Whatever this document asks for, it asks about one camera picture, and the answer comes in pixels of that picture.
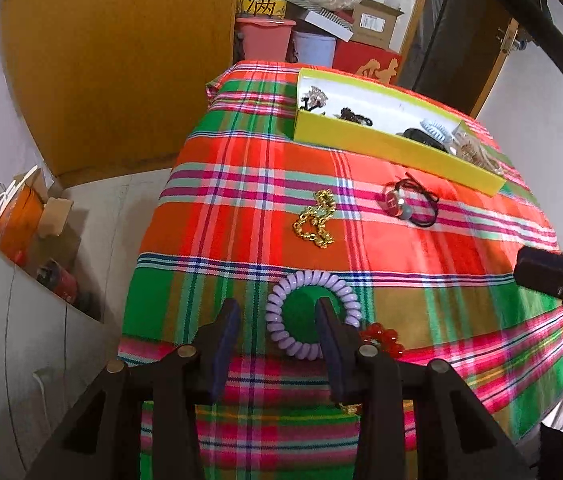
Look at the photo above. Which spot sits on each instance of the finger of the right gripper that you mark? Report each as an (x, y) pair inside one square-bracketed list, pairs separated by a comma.
[(539, 270)]

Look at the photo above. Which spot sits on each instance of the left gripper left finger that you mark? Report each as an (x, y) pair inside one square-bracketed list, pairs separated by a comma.
[(215, 343)]

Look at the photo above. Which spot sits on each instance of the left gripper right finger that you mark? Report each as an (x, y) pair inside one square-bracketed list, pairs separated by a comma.
[(339, 343)]

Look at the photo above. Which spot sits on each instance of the beige claw hair clip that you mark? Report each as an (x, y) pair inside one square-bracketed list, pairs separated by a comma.
[(471, 150)]

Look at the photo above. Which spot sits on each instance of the black fitness band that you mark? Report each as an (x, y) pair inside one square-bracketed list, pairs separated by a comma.
[(424, 138)]

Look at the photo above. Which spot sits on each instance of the rhinestone hair clip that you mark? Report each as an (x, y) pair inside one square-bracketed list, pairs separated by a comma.
[(315, 93)]

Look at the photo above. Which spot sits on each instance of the plaid tablecloth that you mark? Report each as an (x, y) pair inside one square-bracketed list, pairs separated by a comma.
[(245, 205)]

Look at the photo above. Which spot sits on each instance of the grey drawer cabinet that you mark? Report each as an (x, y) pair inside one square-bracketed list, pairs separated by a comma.
[(49, 353)]

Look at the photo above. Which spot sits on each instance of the yellow shallow box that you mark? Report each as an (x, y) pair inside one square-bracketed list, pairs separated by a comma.
[(367, 118)]

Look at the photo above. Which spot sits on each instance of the orange container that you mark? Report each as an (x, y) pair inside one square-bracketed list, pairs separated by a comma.
[(19, 222)]

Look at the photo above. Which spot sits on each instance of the wooden door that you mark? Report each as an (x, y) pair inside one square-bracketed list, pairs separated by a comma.
[(454, 50)]

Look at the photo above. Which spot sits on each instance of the red gift box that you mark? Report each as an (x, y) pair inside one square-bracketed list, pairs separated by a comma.
[(367, 61)]

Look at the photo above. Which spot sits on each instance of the blue plastic bucket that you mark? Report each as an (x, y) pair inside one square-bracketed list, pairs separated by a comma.
[(313, 49)]

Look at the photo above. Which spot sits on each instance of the wooden wardrobe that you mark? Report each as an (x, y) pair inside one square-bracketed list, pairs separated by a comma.
[(112, 87)]

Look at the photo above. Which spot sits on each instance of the pink plastic bin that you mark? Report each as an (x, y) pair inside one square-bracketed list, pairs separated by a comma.
[(265, 39)]

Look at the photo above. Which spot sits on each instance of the brown cardboard box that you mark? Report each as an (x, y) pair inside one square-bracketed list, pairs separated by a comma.
[(373, 23)]

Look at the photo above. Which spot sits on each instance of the white striped box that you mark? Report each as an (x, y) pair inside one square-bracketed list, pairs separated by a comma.
[(324, 20)]

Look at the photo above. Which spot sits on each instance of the yellow printed box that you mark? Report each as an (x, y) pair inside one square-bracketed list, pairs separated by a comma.
[(261, 8)]

